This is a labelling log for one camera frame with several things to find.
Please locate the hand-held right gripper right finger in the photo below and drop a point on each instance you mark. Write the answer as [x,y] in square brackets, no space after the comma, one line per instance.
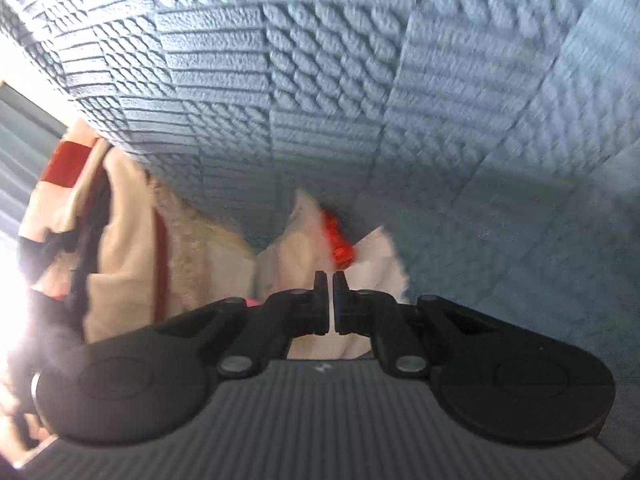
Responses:
[341,305]

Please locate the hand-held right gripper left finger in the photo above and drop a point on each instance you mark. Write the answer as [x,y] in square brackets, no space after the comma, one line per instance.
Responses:
[320,305]

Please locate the red foil packet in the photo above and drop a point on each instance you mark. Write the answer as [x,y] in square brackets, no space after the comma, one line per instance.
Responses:
[337,240]

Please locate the white paper tissue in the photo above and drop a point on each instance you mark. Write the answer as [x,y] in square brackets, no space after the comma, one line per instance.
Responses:
[300,240]

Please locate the cream floral cushion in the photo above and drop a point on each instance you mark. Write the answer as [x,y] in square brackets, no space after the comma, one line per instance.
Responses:
[130,240]

